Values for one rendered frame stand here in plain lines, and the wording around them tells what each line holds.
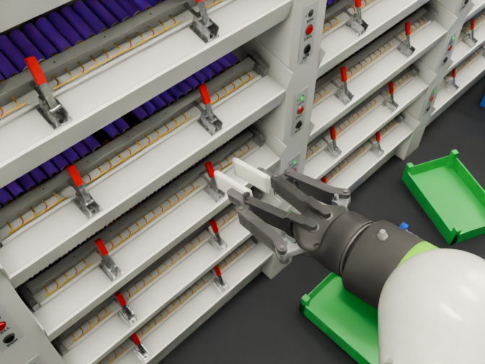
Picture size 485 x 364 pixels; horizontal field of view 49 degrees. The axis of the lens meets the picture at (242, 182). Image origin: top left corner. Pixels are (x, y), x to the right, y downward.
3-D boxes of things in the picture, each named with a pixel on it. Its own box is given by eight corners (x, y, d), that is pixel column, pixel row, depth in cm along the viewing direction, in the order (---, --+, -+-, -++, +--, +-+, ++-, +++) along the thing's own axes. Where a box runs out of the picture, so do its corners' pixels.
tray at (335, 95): (440, 41, 157) (465, 6, 145) (302, 147, 129) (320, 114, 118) (388, -2, 161) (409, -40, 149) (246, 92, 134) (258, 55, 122)
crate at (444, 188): (501, 228, 176) (511, 214, 170) (449, 245, 172) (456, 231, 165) (449, 164, 194) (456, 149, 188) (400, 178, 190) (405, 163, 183)
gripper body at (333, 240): (341, 295, 62) (282, 256, 68) (384, 252, 66) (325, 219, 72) (338, 253, 57) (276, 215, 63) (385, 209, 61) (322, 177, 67)
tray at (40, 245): (281, 103, 110) (293, 73, 102) (14, 289, 83) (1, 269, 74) (216, 41, 115) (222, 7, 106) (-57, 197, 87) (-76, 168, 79)
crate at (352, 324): (424, 334, 153) (431, 322, 146) (382, 384, 143) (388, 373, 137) (341, 269, 166) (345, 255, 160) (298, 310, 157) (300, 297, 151)
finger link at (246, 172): (266, 178, 72) (270, 175, 72) (231, 159, 76) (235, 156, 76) (269, 195, 74) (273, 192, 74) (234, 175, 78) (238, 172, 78)
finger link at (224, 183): (255, 206, 72) (250, 209, 72) (220, 185, 77) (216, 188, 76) (252, 190, 70) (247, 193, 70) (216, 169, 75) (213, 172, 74)
